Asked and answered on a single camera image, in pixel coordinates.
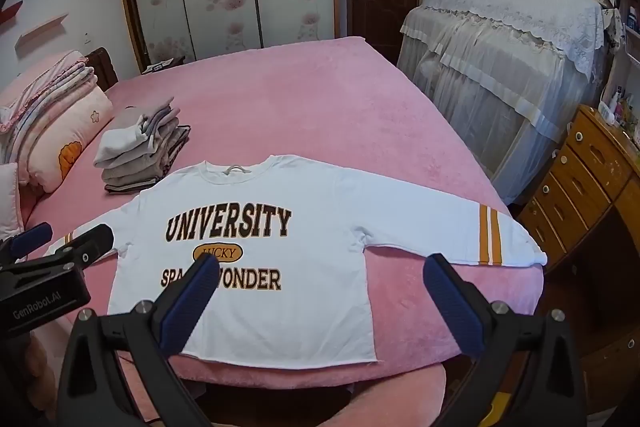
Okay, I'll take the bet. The pink pillow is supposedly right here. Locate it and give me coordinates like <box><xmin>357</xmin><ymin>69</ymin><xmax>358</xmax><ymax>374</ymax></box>
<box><xmin>0</xmin><ymin>162</ymin><xmax>27</xmax><ymax>238</ymax></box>

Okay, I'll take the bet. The pink wall shelf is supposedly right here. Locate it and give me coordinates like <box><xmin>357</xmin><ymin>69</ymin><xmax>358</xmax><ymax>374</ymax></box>
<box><xmin>15</xmin><ymin>13</ymin><xmax>69</xmax><ymax>50</ymax></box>

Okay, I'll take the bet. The wooden desk with drawers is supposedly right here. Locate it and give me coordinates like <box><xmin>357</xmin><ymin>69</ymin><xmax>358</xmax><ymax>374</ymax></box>
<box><xmin>517</xmin><ymin>104</ymin><xmax>640</xmax><ymax>280</ymax></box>

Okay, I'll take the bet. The dark wooden headboard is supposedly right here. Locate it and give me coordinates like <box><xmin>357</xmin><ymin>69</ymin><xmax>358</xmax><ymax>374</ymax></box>
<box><xmin>86</xmin><ymin>48</ymin><xmax>119</xmax><ymax>92</ymax></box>

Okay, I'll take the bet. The grey folded garment dark trim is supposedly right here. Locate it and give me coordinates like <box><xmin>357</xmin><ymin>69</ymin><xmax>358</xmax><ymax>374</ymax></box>
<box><xmin>104</xmin><ymin>127</ymin><xmax>193</xmax><ymax>195</ymax></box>

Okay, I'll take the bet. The pink bed blanket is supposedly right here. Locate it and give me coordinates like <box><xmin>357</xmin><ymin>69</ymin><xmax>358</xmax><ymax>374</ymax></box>
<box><xmin>0</xmin><ymin>36</ymin><xmax>546</xmax><ymax>427</ymax></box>

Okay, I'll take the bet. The white printed sweatshirt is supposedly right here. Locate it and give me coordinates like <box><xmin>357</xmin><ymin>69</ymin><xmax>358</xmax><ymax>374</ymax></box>
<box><xmin>42</xmin><ymin>154</ymin><xmax>548</xmax><ymax>370</ymax></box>

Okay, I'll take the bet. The cream pillow with orange print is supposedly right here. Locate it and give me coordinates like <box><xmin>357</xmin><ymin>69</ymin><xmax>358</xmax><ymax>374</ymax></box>
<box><xmin>10</xmin><ymin>84</ymin><xmax>115</xmax><ymax>194</ymax></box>

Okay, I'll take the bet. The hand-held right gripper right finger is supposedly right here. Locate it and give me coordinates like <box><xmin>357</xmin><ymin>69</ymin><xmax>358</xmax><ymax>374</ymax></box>
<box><xmin>422</xmin><ymin>253</ymin><xmax>588</xmax><ymax>427</ymax></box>

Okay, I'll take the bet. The stack of folded beige towels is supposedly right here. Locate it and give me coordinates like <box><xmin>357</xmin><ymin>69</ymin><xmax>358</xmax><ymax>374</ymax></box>
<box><xmin>93</xmin><ymin>125</ymin><xmax>151</xmax><ymax>168</ymax></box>

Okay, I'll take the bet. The cluster of small bottles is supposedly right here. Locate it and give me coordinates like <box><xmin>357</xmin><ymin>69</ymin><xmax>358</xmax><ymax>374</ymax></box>
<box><xmin>597</xmin><ymin>87</ymin><xmax>640</xmax><ymax>148</ymax></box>

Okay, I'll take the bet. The red wall shelf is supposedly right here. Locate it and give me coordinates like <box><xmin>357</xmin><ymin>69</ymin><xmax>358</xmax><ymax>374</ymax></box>
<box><xmin>0</xmin><ymin>1</ymin><xmax>24</xmax><ymax>26</ymax></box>

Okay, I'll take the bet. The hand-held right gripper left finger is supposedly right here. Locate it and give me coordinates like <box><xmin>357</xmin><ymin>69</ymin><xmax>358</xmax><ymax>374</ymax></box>
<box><xmin>56</xmin><ymin>253</ymin><xmax>221</xmax><ymax>427</ymax></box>

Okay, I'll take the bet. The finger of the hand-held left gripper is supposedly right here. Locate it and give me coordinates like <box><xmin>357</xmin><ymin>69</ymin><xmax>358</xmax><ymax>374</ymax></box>
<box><xmin>0</xmin><ymin>222</ymin><xmax>54</xmax><ymax>265</ymax></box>
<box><xmin>0</xmin><ymin>223</ymin><xmax>116</xmax><ymax>282</ymax></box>

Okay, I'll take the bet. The small black white box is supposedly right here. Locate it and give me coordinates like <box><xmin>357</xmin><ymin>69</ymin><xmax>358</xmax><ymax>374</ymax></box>
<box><xmin>142</xmin><ymin>59</ymin><xmax>186</xmax><ymax>74</ymax></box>

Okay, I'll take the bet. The white shelf unit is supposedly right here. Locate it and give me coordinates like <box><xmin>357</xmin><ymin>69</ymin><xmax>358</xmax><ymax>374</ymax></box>
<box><xmin>607</xmin><ymin>4</ymin><xmax>640</xmax><ymax>108</ymax></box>

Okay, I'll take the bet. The folded pink striped quilt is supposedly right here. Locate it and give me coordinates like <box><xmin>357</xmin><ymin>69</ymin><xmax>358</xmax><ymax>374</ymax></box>
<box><xmin>0</xmin><ymin>50</ymin><xmax>98</xmax><ymax>132</ymax></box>

